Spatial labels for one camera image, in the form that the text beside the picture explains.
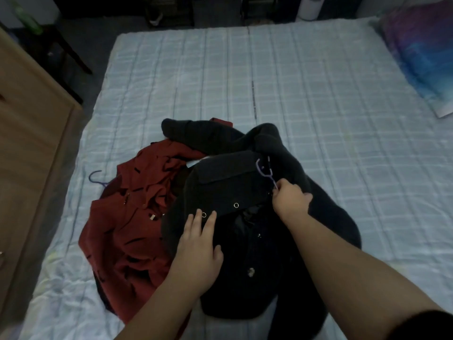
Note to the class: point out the person's left hand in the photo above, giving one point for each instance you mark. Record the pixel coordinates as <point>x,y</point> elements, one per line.
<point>198,260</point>

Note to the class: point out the person's right hand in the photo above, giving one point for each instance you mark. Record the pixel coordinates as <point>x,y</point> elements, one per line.
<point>290,205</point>

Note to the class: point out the person's left thumb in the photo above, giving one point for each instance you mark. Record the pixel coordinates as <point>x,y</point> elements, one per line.
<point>219,256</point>

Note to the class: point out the person's left middle finger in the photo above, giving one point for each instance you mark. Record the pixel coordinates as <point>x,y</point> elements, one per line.
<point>195,226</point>

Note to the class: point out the person's right thumb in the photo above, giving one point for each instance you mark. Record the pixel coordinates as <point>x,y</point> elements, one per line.
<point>307,198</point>

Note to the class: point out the black coat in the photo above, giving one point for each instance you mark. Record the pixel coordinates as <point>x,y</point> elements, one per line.
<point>247,223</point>

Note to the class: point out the purple clothes hanger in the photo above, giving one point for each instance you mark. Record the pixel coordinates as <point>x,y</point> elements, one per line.
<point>266,171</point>
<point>96,177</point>

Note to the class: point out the person's right forearm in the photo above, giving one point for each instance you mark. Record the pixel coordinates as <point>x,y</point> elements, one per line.
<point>354,276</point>

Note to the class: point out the person's left forearm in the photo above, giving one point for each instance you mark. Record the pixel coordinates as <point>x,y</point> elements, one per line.
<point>155,311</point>

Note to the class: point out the red patterned garment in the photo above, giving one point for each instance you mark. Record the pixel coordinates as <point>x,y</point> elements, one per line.
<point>134,230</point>

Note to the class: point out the white checked bed sheet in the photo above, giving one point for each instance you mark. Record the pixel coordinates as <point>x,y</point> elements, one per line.
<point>283,102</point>

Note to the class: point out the black sleeve cuff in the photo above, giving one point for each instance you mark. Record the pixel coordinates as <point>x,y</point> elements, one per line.
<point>424,325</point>

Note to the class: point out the wooden cabinet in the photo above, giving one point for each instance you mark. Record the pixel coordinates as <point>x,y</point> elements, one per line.
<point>30,166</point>

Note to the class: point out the purple blue pillow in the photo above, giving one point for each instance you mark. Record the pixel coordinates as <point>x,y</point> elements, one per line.
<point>419,49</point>

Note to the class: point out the white cylindrical appliance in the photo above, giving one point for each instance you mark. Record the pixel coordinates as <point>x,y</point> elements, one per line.
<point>310,7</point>

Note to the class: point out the dark side table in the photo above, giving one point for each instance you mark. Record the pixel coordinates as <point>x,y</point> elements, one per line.
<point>53,49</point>

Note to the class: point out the green bottle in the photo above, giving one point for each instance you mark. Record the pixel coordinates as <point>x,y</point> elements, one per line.
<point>26,15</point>

